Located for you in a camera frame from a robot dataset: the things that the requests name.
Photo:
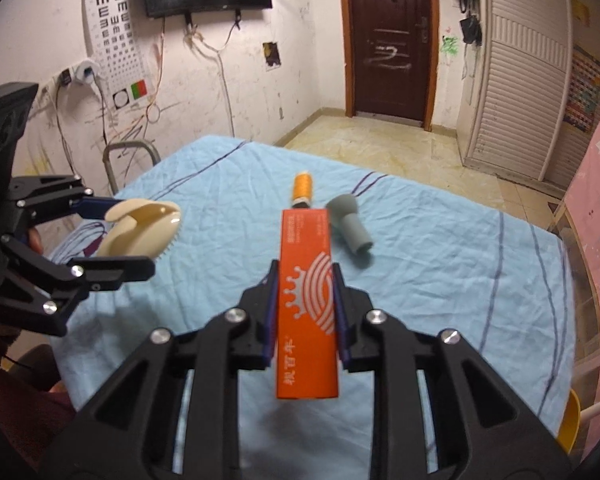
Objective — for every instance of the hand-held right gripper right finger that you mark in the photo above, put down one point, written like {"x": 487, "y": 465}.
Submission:
{"x": 341, "y": 320}

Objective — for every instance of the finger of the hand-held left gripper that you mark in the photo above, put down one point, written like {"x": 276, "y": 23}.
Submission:
{"x": 120, "y": 270}
{"x": 95, "y": 207}

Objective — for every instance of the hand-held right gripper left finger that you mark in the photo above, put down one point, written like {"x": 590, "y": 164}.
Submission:
{"x": 271, "y": 320}

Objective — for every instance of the orange cardboard box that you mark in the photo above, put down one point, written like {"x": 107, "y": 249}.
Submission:
{"x": 305, "y": 310}

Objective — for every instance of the cream plastic brush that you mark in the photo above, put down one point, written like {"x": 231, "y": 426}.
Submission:
{"x": 140, "y": 230}

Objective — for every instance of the yellow plastic basin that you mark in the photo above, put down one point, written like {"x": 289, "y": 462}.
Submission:
{"x": 570, "y": 420}

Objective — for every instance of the grey metal chair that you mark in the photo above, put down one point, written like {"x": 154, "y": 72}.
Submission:
{"x": 130, "y": 146}

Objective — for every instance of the light blue striped cloth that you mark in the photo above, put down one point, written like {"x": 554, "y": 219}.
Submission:
{"x": 430, "y": 285}

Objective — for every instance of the grey cylindrical plastic piece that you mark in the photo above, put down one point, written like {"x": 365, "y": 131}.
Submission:
{"x": 347, "y": 220}

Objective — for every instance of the orange thread spool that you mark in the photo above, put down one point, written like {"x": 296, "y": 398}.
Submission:
{"x": 301, "y": 186}

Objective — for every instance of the eye chart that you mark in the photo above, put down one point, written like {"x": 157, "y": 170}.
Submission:
{"x": 112, "y": 35}

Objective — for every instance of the person's maroon clothing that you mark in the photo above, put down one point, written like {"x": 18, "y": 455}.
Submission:
{"x": 10, "y": 400}

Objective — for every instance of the brown wooden door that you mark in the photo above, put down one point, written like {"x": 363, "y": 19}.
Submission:
{"x": 390, "y": 35}

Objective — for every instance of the white shutter wardrobe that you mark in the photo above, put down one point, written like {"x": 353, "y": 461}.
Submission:
{"x": 520, "y": 85}

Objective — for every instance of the small black bag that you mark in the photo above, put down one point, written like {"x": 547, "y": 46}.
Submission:
{"x": 471, "y": 31}

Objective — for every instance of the white wall device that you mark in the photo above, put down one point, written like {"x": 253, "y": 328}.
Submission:
{"x": 87, "y": 72}

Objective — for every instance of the open wall box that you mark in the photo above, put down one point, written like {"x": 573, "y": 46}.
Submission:
{"x": 271, "y": 56}

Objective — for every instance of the colourful grid wall poster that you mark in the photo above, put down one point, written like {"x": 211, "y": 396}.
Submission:
{"x": 582, "y": 90}

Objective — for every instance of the yellow wall poster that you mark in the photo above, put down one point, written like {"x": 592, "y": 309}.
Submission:
{"x": 581, "y": 12}

